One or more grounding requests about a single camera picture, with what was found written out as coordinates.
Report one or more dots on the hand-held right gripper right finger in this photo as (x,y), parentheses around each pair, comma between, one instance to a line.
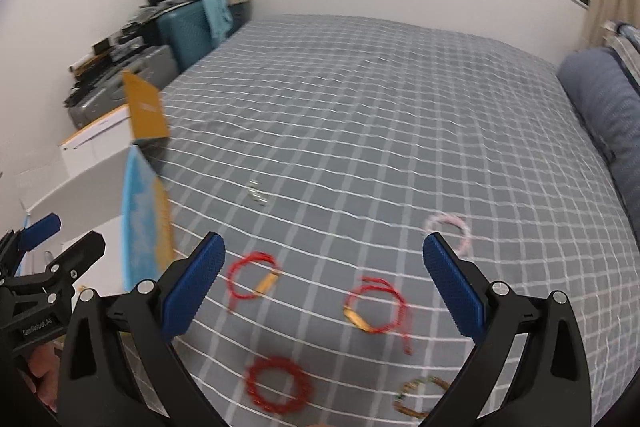
(455,292)

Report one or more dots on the teal cloth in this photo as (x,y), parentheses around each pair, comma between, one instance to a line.
(217,14)

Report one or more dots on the grey checked bed sheet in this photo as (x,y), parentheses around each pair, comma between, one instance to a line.
(375,132)

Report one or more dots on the person's left hand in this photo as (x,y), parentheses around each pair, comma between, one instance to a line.
(44,374)

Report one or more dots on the blue and yellow cardboard box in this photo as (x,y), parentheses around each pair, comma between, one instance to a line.
(145,217)

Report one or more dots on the grey suitcase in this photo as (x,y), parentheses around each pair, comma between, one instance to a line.
(150,67)

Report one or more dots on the patterned pillows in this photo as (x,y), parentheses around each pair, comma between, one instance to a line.
(625,42)

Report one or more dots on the teal suitcase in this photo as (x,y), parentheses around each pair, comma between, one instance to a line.
(185,32)

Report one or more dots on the pile of black devices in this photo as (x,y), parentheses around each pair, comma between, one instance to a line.
(112,44)

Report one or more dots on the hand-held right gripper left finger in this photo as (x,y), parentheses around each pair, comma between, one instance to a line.
(192,287)

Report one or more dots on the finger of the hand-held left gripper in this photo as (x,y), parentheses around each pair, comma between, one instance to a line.
(80,257)
(41,229)

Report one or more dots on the blue striped pillow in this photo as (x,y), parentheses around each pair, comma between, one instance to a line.
(605,107)

